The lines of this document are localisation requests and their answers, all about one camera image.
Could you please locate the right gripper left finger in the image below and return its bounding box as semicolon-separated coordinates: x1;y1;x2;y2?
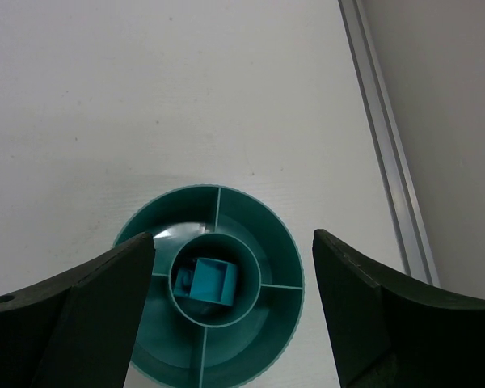
0;233;154;387

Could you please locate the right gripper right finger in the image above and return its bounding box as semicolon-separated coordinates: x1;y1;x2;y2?
313;229;485;387

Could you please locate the teal lego brick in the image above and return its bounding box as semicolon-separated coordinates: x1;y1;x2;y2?
172;257;238;306

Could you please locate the teal round divided container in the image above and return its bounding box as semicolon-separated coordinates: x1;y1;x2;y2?
116;184;305;387

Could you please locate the aluminium rail right side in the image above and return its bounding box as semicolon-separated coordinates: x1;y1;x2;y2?
339;1;441;287

